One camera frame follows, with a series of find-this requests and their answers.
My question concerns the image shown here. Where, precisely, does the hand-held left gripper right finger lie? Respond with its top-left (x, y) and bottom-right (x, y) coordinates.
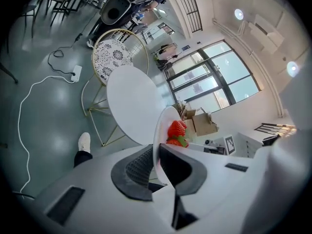
top-left (158, 142), bottom-right (208, 230)

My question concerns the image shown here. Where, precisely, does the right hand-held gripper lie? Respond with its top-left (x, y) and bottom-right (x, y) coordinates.
top-left (203, 135), bottom-right (237, 157)

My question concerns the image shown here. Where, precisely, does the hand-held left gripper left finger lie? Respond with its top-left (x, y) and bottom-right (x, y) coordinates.
top-left (111, 145), bottom-right (155, 202)

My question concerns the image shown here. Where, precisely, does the white plate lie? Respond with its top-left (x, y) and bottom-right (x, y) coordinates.
top-left (153, 105), bottom-right (189, 185)

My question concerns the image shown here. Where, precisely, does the white cabinet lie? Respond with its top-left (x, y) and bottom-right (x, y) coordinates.
top-left (236, 131), bottom-right (265, 159)

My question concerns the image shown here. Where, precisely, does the red strawberry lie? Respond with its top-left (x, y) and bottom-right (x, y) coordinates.
top-left (166, 135), bottom-right (190, 148)
top-left (167, 120), bottom-right (188, 138)

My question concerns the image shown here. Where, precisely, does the cardboard box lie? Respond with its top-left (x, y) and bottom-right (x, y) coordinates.
top-left (192, 112), bottom-right (219, 137)
top-left (180, 108), bottom-right (197, 137)

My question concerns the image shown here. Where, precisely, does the black rack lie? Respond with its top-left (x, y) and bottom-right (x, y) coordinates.
top-left (254, 122), bottom-right (297, 139)

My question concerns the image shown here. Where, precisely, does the person's leg in dark trousers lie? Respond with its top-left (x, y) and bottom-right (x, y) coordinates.
top-left (73, 150), bottom-right (94, 168)

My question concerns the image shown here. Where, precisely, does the person's white shoe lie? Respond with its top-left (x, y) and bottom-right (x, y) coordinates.
top-left (78, 132), bottom-right (92, 154)

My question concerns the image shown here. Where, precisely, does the white round table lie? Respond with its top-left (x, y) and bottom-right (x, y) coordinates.
top-left (106, 65), bottom-right (169, 146)

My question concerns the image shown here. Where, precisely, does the clothes rack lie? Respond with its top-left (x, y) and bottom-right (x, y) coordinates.
top-left (153, 42), bottom-right (178, 70)

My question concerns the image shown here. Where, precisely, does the white power strip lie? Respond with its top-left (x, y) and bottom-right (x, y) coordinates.
top-left (71, 64), bottom-right (83, 83)

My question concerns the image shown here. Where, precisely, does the gold chair with patterned cushion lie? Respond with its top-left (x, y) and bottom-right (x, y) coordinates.
top-left (80, 28), bottom-right (150, 147)

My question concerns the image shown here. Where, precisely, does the black railing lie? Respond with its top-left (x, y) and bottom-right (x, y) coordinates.
top-left (173, 0), bottom-right (204, 33)

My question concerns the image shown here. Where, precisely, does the grey shell chair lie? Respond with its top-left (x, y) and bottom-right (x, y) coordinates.
top-left (100, 0), bottom-right (134, 26)

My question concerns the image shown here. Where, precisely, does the glass door with dark frame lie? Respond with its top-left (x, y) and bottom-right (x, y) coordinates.
top-left (164, 39), bottom-right (262, 115)

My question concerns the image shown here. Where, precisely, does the white cable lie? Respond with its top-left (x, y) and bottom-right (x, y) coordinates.
top-left (17, 75), bottom-right (75, 199)

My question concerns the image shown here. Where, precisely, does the black cable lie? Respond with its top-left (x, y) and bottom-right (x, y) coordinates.
top-left (47, 8), bottom-right (98, 76)

